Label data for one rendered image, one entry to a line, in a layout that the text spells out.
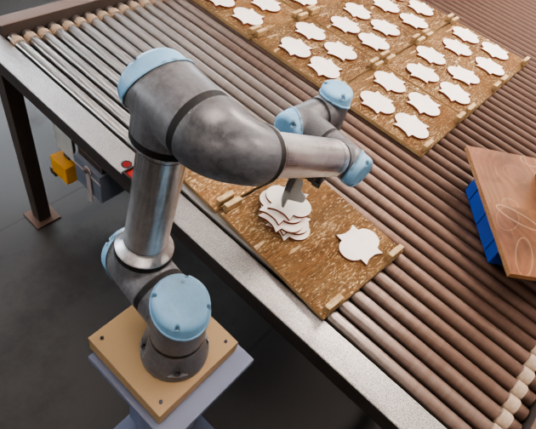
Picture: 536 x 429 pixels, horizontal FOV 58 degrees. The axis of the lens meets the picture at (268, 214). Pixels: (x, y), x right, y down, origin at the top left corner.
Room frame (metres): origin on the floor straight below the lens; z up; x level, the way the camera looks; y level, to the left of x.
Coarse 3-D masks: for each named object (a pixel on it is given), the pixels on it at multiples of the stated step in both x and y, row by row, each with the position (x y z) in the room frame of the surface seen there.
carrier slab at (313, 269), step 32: (256, 192) 0.96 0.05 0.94; (320, 192) 1.04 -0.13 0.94; (256, 224) 0.85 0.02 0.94; (320, 224) 0.92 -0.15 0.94; (352, 224) 0.96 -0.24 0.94; (288, 256) 0.78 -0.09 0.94; (320, 256) 0.81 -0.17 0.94; (384, 256) 0.88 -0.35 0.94; (320, 288) 0.71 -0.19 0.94; (352, 288) 0.74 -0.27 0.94
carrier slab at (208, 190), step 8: (192, 176) 0.95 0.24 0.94; (200, 176) 0.96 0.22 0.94; (192, 184) 0.92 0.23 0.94; (200, 184) 0.93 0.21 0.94; (208, 184) 0.94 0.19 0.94; (216, 184) 0.95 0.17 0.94; (224, 184) 0.96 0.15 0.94; (200, 192) 0.90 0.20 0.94; (208, 192) 0.91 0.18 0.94; (216, 192) 0.92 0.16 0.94; (224, 192) 0.93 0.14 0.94; (240, 192) 0.94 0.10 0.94; (248, 192) 0.96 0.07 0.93; (208, 200) 0.88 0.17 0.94; (216, 208) 0.86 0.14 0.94
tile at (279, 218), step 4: (264, 192) 0.94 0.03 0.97; (260, 196) 0.92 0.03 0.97; (264, 196) 0.93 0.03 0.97; (260, 200) 0.91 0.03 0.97; (264, 200) 0.91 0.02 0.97; (264, 204) 0.90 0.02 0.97; (268, 204) 0.90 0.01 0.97; (264, 208) 0.89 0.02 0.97; (264, 212) 0.87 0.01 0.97; (268, 212) 0.87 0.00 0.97; (272, 212) 0.88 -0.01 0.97; (276, 212) 0.88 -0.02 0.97; (272, 216) 0.87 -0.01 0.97; (276, 216) 0.87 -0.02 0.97; (280, 216) 0.87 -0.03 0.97; (284, 216) 0.88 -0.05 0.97; (276, 220) 0.86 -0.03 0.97; (280, 220) 0.86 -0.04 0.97; (284, 220) 0.86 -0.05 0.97; (292, 220) 0.87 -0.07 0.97; (296, 220) 0.88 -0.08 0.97; (300, 220) 0.88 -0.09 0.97; (280, 224) 0.85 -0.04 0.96; (292, 224) 0.87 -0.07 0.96
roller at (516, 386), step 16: (80, 32) 1.48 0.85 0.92; (96, 48) 1.42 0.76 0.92; (112, 64) 1.37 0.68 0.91; (384, 288) 0.79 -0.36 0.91; (400, 288) 0.80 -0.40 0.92; (400, 304) 0.76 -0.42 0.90; (416, 304) 0.76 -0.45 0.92; (432, 320) 0.73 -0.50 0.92; (448, 336) 0.70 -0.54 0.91; (464, 352) 0.67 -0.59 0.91; (480, 352) 0.68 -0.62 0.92; (480, 368) 0.64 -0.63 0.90; (496, 368) 0.65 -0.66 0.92; (512, 384) 0.62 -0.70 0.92; (528, 400) 0.59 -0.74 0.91
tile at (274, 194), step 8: (272, 192) 0.94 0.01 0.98; (280, 192) 0.95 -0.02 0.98; (272, 200) 0.91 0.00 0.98; (280, 200) 0.92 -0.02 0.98; (288, 200) 0.93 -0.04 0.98; (272, 208) 0.89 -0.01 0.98; (280, 208) 0.90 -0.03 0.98; (288, 208) 0.90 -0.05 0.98; (296, 208) 0.91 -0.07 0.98; (304, 208) 0.92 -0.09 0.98; (288, 216) 0.87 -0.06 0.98; (296, 216) 0.89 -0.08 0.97; (304, 216) 0.89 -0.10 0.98
